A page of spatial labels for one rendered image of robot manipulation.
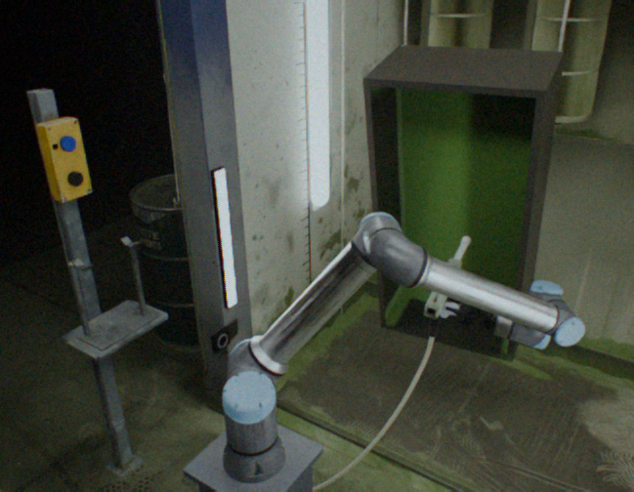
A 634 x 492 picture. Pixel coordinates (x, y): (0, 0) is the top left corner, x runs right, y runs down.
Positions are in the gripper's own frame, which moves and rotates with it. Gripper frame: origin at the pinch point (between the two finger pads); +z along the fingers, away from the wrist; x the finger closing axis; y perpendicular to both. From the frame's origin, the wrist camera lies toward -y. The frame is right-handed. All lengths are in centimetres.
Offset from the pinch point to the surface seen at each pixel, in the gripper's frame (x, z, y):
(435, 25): 163, 51, -47
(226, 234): 13, 90, 12
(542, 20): 154, -2, -60
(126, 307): -25, 113, 32
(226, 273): 9, 88, 29
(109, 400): -41, 114, 70
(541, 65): 48, -10, -67
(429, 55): 56, 28, -62
